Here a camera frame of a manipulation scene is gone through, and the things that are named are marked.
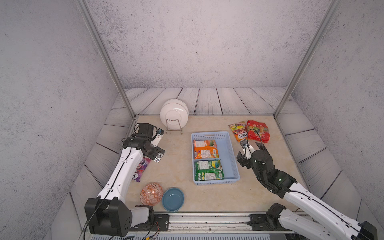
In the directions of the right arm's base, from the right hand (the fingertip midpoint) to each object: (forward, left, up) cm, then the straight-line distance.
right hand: (250, 147), depth 76 cm
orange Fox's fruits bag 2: (+28, -3, -20) cm, 34 cm away
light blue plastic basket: (+8, +9, -21) cm, 24 cm away
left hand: (+1, +50, -4) cm, 50 cm away
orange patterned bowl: (-17, +52, -20) cm, 59 cm away
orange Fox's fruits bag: (+10, +22, -17) cm, 30 cm away
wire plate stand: (+27, +39, -20) cm, 52 cm away
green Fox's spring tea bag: (-4, +21, -17) cm, 27 cm away
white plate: (+31, +43, -6) cm, 53 cm away
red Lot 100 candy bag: (+25, -14, -17) cm, 33 cm away
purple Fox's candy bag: (-3, +61, -19) cm, 64 cm away
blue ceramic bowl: (-20, +40, -20) cm, 49 cm away
